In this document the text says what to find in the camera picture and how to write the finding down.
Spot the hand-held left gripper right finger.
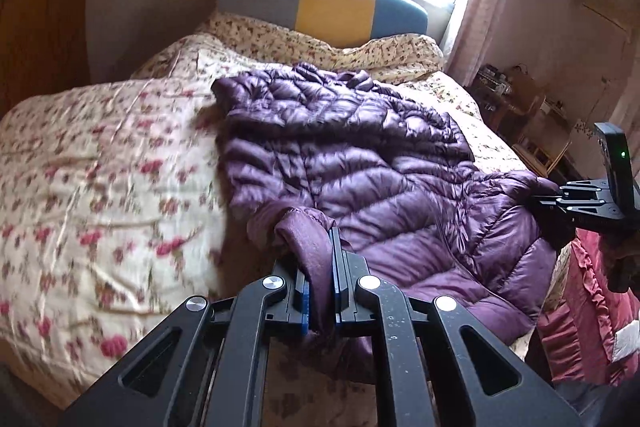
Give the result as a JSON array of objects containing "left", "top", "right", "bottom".
[{"left": 327, "top": 227, "right": 583, "bottom": 427}]

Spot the red ruffled cloth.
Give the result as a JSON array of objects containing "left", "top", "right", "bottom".
[{"left": 537, "top": 234, "right": 640, "bottom": 388}]

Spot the brown wooden wardrobe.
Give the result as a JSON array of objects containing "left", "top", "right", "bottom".
[{"left": 0, "top": 0, "right": 101, "bottom": 118}]

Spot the purple down jacket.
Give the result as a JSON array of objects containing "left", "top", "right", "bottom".
[{"left": 211, "top": 62, "right": 563, "bottom": 388}]

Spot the floral bed quilt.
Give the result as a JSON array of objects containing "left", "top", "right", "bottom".
[{"left": 0, "top": 34, "right": 541, "bottom": 427}]

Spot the small-flower print pillow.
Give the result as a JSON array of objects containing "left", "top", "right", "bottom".
[{"left": 195, "top": 13, "right": 445, "bottom": 84}]

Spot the cluttered wooden side table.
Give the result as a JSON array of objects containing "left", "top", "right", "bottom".
[{"left": 470, "top": 64, "right": 546, "bottom": 142}]

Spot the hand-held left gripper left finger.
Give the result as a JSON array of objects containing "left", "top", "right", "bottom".
[{"left": 60, "top": 259, "right": 311, "bottom": 427}]

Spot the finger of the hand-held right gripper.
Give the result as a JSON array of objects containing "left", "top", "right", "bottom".
[
  {"left": 525, "top": 197, "right": 623, "bottom": 228},
  {"left": 560, "top": 179, "right": 610, "bottom": 202}
]

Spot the grey yellow blue headboard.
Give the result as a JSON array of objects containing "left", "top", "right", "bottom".
[{"left": 216, "top": 0, "right": 429, "bottom": 48}]

